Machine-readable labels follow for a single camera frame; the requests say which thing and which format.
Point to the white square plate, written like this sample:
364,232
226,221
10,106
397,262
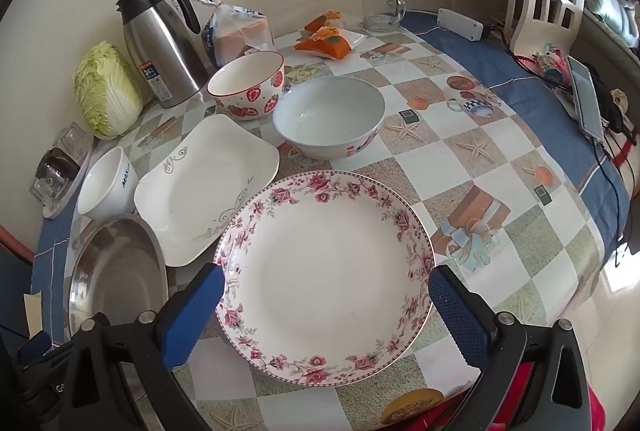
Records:
200,181

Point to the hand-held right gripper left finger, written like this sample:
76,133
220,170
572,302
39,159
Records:
192,311

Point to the white power strip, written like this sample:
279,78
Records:
460,25

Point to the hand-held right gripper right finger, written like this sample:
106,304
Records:
457,316

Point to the clear glass cup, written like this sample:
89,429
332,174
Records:
49,183
75,138

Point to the stainless steel thermos jug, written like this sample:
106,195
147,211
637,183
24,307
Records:
160,46

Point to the strawberry print bowl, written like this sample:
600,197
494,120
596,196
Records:
250,103

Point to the dark brown glass cup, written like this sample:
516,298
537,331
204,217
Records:
60,159

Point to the small white bowl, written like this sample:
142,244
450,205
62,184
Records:
107,183

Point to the red cloth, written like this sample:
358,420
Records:
527,396

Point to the red furniture edge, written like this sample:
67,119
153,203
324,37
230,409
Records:
15,243

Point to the stainless steel basin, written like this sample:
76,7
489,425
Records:
120,271

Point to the napa cabbage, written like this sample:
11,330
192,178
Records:
105,91

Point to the orange bread packet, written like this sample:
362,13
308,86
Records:
325,43
322,22

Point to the colourful small toy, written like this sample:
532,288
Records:
550,66

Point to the bagged sliced bread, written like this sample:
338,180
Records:
240,38

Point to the blue cloth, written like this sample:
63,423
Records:
550,126

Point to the smartphone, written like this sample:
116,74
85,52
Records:
586,101

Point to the floral round plate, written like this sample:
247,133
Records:
325,271

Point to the white tray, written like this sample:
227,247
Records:
52,210

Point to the glass mug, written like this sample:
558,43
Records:
380,18

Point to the large white bowl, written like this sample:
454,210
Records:
325,111

